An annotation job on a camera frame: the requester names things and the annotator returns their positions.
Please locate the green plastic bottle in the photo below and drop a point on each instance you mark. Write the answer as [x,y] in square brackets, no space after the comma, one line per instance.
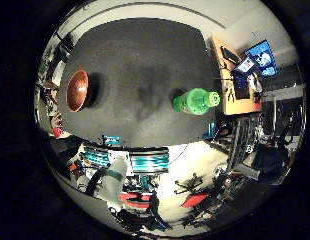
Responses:
[194,101]

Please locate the teal striped equipment rack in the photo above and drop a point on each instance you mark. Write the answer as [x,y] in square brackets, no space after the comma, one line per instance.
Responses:
[139,160]

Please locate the black office chair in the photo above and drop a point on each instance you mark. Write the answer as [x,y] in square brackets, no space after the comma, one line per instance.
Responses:
[190,184]

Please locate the brown wooden bowl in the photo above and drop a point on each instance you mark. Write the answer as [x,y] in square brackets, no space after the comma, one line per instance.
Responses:
[77,90]

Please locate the wooden desk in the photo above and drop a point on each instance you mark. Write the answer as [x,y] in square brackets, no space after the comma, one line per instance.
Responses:
[235,89]

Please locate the red office chair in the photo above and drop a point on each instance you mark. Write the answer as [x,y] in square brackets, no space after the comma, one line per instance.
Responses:
[194,199]

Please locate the metal shelving rack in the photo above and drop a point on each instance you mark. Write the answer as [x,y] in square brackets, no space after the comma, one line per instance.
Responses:
[243,140]

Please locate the open laptop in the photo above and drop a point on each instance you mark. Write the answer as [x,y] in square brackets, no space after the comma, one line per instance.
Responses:
[243,77]

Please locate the black keyboard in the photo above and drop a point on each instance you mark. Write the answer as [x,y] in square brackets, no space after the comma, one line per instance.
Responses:
[230,55]

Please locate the blue wall monitor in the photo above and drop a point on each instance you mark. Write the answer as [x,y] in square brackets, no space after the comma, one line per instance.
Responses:
[263,58]

